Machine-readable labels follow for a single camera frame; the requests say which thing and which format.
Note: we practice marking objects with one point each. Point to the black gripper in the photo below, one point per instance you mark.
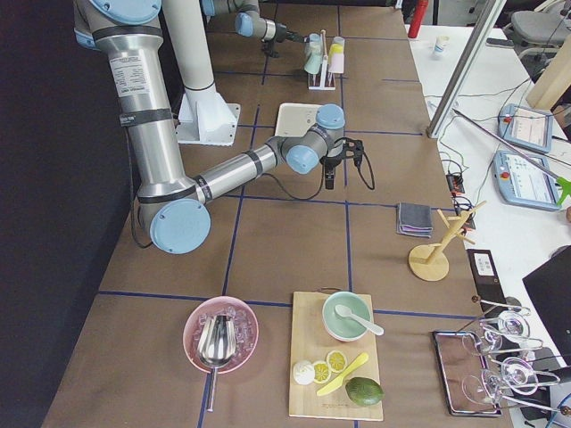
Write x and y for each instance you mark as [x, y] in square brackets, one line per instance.
[282, 32]
[329, 163]

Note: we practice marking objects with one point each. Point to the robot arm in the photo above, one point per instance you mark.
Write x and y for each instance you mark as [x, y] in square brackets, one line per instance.
[173, 205]
[249, 22]

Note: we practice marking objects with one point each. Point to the white cup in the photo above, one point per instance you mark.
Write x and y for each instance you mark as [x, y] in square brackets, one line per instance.
[312, 48]

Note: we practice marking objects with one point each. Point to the green cup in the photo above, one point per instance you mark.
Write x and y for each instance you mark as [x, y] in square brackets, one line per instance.
[313, 64]

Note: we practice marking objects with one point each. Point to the cream rabbit tray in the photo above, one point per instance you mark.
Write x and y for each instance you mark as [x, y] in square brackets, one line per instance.
[294, 119]

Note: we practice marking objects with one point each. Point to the yellow cup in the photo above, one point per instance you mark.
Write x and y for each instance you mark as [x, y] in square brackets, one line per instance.
[337, 46]

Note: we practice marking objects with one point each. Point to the paper cup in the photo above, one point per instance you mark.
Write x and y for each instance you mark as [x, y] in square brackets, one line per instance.
[440, 45]

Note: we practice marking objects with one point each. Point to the dark metal tray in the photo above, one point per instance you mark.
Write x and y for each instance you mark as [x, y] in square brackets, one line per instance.
[458, 360]

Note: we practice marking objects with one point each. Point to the grey folded cloth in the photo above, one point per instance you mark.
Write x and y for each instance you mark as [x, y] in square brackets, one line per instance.
[414, 220]

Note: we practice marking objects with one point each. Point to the wooden mug tree stand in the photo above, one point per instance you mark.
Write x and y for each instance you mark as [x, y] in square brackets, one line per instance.
[428, 262]

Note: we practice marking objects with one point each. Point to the white spoon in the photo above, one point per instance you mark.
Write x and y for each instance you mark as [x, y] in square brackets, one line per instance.
[346, 312]

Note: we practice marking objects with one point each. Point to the green bowl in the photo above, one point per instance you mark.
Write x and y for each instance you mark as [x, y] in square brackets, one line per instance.
[345, 329]

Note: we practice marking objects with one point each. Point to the pink bowl with ice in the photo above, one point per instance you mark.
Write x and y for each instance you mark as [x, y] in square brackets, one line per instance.
[246, 330]

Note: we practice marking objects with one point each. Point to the near teach pendant tablet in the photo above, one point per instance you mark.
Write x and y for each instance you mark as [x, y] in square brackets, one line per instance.
[520, 183]

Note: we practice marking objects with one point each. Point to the teach pendant tablet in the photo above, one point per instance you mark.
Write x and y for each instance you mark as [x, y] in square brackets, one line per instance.
[526, 127]
[520, 183]

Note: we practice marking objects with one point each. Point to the lemon slice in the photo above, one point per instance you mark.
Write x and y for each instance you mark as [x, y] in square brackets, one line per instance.
[322, 372]
[337, 361]

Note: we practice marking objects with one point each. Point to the far teach pendant tablet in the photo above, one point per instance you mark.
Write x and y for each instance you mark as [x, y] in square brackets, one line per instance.
[526, 127]

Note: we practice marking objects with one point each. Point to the black box with label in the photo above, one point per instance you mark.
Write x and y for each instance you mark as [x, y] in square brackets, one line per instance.
[484, 272]

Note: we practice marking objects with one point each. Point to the wooden cutting board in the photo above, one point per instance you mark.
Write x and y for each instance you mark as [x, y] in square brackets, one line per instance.
[311, 341]

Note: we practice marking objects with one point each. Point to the metal ice scoop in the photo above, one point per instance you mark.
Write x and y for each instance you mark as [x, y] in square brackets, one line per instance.
[216, 347]

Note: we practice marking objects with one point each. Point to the yellow plastic knife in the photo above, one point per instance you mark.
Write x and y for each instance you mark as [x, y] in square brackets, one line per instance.
[337, 383]

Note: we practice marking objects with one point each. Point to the avocado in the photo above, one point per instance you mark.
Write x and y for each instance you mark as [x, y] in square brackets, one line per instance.
[364, 391]

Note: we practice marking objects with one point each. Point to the grey office chair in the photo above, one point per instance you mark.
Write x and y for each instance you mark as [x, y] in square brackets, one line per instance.
[545, 29]

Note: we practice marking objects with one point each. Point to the white wire cup rack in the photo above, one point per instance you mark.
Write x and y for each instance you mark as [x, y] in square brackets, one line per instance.
[324, 80]

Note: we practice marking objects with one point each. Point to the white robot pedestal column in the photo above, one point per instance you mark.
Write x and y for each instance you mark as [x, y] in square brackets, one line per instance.
[204, 116]

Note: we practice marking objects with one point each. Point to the aluminium frame post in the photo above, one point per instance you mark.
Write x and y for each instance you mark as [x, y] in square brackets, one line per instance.
[484, 24]

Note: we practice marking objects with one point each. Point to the green handled reacher grabber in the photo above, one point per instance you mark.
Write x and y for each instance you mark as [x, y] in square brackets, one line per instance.
[562, 182]

